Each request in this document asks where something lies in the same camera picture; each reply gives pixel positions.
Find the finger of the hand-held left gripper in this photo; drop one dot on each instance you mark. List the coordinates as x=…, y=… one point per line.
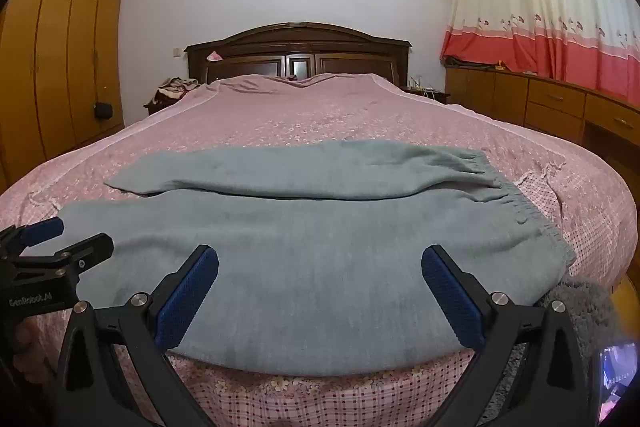
x=87, y=249
x=42, y=231

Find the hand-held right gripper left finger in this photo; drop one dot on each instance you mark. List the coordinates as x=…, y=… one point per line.
x=187, y=302

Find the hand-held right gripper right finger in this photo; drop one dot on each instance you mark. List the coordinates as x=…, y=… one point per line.
x=452, y=302

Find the grey pants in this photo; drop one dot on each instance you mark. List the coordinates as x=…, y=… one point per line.
x=310, y=257

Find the small black bag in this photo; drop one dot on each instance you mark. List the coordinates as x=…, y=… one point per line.
x=103, y=111

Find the dark wooden nightstand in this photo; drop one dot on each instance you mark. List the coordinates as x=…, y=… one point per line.
x=154, y=108
x=435, y=97

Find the yellow wooden wardrobe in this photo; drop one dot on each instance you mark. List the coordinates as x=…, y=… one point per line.
x=60, y=57

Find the pile of clothes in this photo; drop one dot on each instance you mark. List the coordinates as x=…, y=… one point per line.
x=175, y=88

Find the pink floral bedspread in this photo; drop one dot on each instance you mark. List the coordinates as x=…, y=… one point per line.
x=325, y=117

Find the wooden cabinet with drawers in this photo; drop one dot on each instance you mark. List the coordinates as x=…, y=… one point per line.
x=555, y=99

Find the small pink cloth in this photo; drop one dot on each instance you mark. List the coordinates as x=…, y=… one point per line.
x=215, y=56

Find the dark cloth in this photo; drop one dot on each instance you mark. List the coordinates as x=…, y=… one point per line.
x=467, y=63

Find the dark wooden headboard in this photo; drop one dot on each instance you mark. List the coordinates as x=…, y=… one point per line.
x=300, y=42

